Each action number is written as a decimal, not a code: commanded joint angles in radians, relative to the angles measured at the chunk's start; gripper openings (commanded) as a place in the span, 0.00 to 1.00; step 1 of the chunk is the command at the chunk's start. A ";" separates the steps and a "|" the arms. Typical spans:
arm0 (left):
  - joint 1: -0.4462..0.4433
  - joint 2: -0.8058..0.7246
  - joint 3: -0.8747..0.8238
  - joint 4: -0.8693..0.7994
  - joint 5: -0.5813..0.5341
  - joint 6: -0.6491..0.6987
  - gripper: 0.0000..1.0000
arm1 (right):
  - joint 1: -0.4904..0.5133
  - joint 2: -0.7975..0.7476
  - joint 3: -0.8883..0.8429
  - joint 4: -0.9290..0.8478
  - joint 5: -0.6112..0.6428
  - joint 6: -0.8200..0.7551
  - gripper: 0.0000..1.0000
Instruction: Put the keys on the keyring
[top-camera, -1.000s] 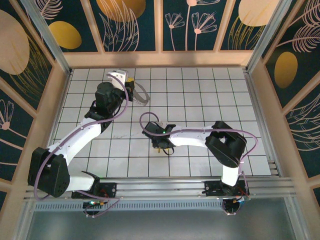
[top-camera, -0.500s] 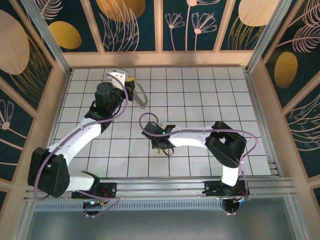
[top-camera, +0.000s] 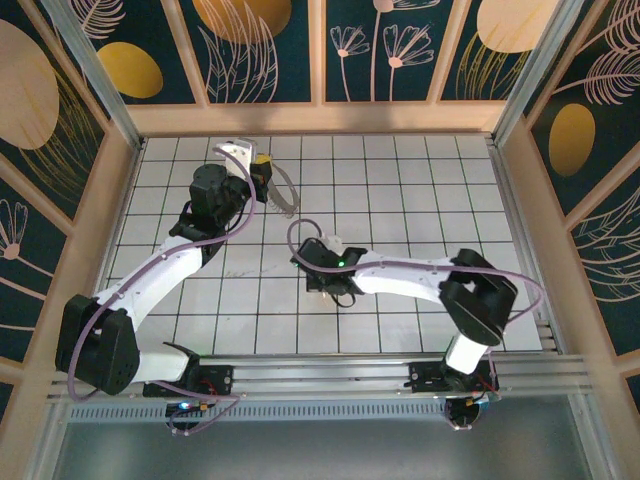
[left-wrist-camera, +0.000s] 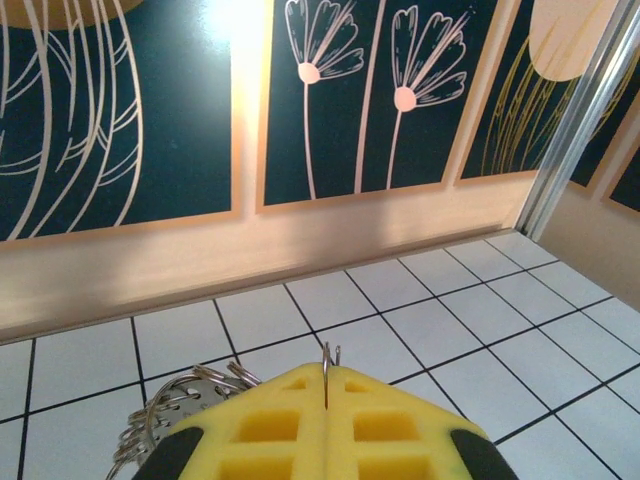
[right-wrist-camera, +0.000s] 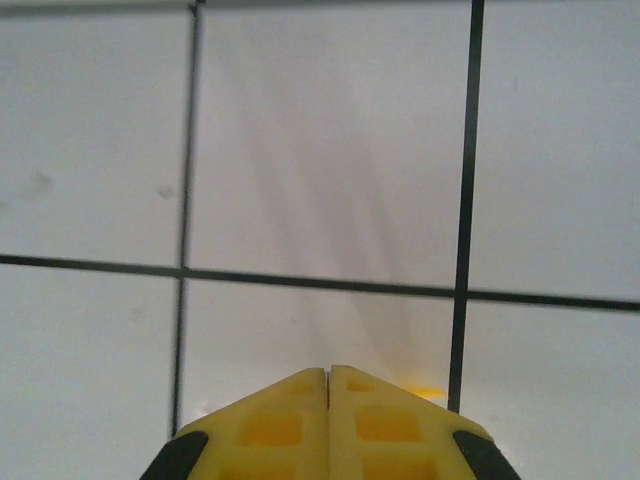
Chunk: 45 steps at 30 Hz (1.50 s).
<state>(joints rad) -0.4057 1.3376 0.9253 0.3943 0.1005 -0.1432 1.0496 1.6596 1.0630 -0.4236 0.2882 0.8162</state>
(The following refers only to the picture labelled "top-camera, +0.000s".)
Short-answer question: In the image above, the metal band of key rings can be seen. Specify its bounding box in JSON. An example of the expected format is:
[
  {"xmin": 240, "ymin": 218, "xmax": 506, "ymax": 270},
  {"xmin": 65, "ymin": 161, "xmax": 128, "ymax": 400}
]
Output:
[{"xmin": 263, "ymin": 167, "xmax": 302, "ymax": 220}]

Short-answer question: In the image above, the grey metal panel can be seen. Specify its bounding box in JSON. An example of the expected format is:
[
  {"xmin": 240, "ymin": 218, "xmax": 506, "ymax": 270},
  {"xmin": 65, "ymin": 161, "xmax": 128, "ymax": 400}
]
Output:
[{"xmin": 47, "ymin": 419, "xmax": 599, "ymax": 480}]

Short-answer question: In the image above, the controller circuit board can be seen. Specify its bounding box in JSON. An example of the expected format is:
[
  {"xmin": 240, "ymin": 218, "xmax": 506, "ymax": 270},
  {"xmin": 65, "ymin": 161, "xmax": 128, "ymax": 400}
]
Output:
[{"xmin": 164, "ymin": 398, "xmax": 217, "ymax": 417}]

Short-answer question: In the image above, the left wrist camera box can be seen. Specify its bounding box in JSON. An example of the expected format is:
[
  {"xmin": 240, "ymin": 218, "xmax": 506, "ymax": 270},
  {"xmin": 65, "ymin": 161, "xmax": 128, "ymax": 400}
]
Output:
[{"xmin": 213, "ymin": 138, "xmax": 257, "ymax": 167}]

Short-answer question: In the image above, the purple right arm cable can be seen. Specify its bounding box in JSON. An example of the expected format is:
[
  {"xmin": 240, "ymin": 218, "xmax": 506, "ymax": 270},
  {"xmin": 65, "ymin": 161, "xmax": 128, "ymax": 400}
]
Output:
[{"xmin": 288, "ymin": 218, "xmax": 545, "ymax": 432}]

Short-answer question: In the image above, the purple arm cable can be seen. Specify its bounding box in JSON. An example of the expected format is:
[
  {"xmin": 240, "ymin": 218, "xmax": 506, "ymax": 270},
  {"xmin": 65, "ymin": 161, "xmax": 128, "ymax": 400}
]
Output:
[
  {"xmin": 288, "ymin": 218, "xmax": 545, "ymax": 432},
  {"xmin": 67, "ymin": 144, "xmax": 262, "ymax": 437}
]

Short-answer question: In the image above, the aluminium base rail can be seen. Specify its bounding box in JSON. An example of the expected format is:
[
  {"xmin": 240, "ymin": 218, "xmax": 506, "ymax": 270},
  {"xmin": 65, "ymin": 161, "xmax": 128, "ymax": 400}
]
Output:
[{"xmin": 46, "ymin": 353, "xmax": 600, "ymax": 407}]

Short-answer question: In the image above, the grey slotted cable duct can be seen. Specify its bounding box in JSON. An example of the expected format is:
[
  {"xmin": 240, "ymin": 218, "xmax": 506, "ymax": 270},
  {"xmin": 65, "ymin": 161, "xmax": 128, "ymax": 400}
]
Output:
[{"xmin": 66, "ymin": 403, "xmax": 584, "ymax": 424}]

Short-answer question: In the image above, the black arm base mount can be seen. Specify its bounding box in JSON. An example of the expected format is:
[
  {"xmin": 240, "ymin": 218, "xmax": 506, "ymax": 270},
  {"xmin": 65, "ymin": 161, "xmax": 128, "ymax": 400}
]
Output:
[
  {"xmin": 408, "ymin": 359, "xmax": 501, "ymax": 396},
  {"xmin": 142, "ymin": 363, "xmax": 236, "ymax": 399}
]

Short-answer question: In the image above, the aluminium corner post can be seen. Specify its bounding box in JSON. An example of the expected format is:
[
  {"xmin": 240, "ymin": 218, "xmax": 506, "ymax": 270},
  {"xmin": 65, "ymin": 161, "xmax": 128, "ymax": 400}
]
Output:
[
  {"xmin": 41, "ymin": 0, "xmax": 147, "ymax": 151},
  {"xmin": 491, "ymin": 0, "xmax": 587, "ymax": 146}
]

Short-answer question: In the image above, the aluminium side rail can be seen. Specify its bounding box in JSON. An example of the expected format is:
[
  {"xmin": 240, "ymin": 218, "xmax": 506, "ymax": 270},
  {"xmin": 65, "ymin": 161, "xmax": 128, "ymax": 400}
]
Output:
[{"xmin": 487, "ymin": 138, "xmax": 562, "ymax": 355}]

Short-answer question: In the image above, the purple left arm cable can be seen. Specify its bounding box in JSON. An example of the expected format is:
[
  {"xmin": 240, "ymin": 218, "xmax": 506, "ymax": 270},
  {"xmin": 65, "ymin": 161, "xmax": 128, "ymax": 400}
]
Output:
[{"xmin": 67, "ymin": 144, "xmax": 262, "ymax": 437}]

